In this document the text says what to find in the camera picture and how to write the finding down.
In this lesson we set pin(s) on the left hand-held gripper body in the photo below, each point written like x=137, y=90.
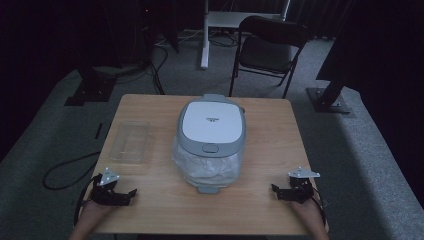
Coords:
x=106, y=186

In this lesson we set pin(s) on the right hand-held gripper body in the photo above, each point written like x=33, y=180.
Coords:
x=300, y=188

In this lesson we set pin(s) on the clear plastic tray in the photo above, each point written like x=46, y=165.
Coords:
x=130, y=141

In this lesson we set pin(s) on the person's right hand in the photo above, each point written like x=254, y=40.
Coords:
x=308, y=210

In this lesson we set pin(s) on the person's left hand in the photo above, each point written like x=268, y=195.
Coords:
x=95, y=210

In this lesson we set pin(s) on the small black floor strip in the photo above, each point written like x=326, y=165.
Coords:
x=98, y=130

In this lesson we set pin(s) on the white plastic bin bag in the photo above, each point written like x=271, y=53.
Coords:
x=206, y=168

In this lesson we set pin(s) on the black slanted stand with base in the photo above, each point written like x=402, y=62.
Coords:
x=328, y=100

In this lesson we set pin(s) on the black stand with flat base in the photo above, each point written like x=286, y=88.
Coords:
x=91, y=90

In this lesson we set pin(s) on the black folding chair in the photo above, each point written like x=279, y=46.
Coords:
x=266, y=50

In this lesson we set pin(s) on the white desk frame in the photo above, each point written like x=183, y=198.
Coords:
x=208, y=26

